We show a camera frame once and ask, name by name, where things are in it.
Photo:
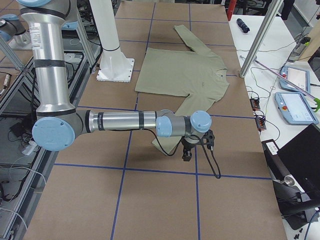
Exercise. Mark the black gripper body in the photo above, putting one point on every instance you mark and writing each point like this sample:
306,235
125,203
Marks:
187,147

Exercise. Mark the olive green long-sleeve shirt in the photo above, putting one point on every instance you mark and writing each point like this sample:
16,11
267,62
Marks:
198,75

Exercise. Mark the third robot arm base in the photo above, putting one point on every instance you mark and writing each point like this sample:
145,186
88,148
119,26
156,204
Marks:
14,33

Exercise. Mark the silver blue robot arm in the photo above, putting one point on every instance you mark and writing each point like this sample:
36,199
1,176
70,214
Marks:
59,122

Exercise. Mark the near blue teach pendant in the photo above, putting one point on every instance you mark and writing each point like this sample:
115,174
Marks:
295,109

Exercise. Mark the blue teach pendant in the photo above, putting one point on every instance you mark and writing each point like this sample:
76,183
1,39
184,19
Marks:
299,77
295,109

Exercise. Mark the far blue teach pendant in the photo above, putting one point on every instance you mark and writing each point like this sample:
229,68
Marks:
299,77

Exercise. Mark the folded dark blue umbrella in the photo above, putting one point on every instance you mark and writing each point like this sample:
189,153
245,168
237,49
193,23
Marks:
242,25

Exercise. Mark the metal reacher grabber stick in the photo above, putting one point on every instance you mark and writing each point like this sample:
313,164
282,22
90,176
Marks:
315,99

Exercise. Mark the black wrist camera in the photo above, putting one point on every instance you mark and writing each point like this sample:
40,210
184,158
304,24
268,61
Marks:
208,140

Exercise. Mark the white central pedestal column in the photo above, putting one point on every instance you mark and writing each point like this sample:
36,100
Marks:
114,65

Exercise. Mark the aluminium frame post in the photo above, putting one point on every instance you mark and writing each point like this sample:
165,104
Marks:
263,30

